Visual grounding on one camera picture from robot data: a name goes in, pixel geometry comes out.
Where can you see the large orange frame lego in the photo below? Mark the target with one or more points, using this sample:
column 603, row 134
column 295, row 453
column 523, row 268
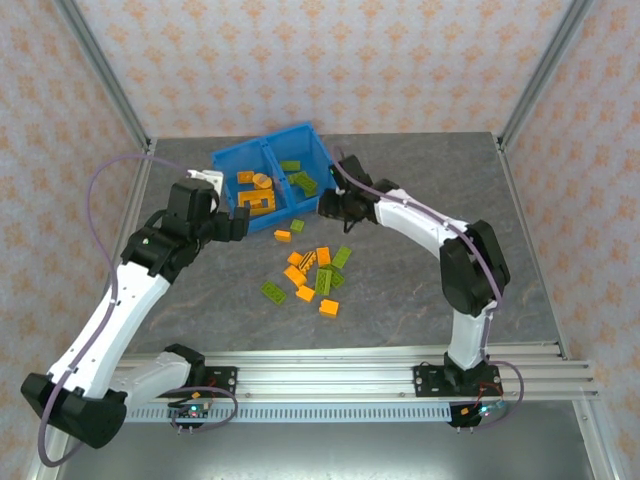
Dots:
column 260, row 194

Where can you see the green toothed lego piece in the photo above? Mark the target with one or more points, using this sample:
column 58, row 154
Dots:
column 306, row 183

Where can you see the orange round lego piece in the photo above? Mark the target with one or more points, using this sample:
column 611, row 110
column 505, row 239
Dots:
column 262, row 181

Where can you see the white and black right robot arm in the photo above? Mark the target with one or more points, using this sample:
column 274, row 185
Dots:
column 467, row 340

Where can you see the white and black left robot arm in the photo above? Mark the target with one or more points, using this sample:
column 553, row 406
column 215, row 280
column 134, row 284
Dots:
column 115, row 320

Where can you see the dark green lego plate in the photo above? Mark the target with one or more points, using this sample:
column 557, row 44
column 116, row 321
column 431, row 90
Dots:
column 338, row 279

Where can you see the grey metal panel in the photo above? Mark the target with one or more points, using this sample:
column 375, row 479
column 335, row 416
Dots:
column 325, row 455

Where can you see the aluminium side rail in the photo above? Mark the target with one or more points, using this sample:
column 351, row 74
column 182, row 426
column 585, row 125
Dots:
column 517, row 200
column 135, row 200

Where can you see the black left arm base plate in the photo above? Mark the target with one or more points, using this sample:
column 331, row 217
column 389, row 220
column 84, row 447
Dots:
column 225, row 380

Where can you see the aluminium frame post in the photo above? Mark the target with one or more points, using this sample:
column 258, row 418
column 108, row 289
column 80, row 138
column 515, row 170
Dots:
column 105, row 70
column 544, row 70

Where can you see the wide aluminium mounting rail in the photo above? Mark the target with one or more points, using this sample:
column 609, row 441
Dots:
column 325, row 380

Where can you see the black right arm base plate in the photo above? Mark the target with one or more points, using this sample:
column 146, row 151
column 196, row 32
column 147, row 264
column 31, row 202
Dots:
column 425, row 380

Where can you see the aluminium frame leg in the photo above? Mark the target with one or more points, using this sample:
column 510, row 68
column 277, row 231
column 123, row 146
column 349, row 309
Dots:
column 50, row 474
column 597, row 445

